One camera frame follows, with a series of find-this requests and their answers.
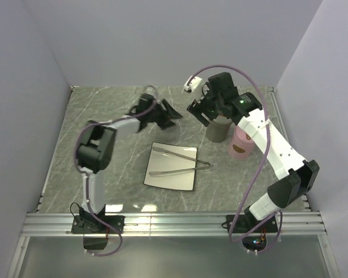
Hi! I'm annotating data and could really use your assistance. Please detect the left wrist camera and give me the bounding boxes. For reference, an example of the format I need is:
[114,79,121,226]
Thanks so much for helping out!
[143,85,158,100]

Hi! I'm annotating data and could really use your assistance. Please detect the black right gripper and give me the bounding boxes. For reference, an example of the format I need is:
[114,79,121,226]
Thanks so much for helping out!
[187,82,224,127]

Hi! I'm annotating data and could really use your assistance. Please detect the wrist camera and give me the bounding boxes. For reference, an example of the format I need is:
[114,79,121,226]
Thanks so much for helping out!
[143,85,158,100]
[183,76,205,103]

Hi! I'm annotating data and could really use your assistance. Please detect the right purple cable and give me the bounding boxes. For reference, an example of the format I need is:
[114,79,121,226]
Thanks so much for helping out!
[187,65,284,255]

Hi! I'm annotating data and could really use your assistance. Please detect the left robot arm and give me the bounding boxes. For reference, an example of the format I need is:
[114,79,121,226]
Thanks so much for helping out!
[74,93,183,233]

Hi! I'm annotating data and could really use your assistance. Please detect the grey cylindrical container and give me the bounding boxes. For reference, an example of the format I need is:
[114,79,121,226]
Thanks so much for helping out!
[205,115,232,143]

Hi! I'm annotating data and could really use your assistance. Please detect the white square plate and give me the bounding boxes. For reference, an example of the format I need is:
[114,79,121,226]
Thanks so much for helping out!
[143,142,197,191]

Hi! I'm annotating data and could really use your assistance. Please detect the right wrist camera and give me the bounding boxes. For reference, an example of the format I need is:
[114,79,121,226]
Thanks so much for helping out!
[183,76,205,103]

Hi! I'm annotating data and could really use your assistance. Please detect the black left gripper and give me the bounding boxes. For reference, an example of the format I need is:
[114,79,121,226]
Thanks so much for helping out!
[146,98,182,130]

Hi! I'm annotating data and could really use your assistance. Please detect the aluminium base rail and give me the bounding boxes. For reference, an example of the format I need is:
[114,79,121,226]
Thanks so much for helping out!
[20,211,327,237]

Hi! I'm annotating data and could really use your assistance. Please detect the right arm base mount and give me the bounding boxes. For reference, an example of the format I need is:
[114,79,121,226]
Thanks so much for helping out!
[221,214,278,234]

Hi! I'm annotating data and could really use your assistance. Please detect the steel tongs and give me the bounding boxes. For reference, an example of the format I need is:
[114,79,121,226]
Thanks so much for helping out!
[148,147,211,175]

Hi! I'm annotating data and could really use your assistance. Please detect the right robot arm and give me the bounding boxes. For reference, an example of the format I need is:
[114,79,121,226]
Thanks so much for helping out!
[183,72,320,232]

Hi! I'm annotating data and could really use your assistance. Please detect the pink cylindrical container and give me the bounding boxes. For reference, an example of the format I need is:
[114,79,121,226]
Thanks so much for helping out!
[227,126,255,160]

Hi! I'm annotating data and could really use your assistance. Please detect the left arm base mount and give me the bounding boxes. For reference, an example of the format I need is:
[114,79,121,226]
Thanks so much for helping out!
[71,215,125,234]

